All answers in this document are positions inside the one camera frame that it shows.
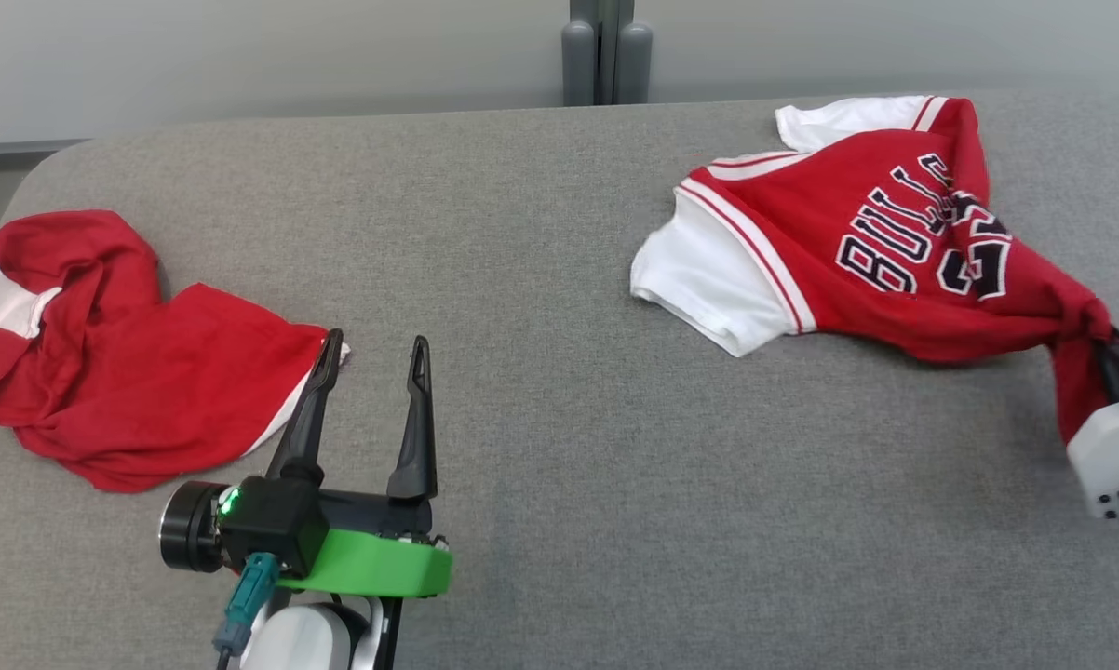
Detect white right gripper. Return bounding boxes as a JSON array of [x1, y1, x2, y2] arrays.
[[1067, 330, 1119, 522]]

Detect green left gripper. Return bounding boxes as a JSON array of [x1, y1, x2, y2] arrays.
[[266, 328, 453, 598]]

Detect red shorts with white stripe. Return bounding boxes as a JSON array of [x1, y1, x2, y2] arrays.
[[0, 209, 351, 494]]

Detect red white Bulls jersey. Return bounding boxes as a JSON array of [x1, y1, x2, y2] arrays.
[[630, 95, 1119, 446]]

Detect teal plug left camera cable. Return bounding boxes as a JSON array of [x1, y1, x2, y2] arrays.
[[213, 552, 281, 670]]

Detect grey double partition post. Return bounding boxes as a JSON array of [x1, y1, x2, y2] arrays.
[[560, 0, 654, 106]]

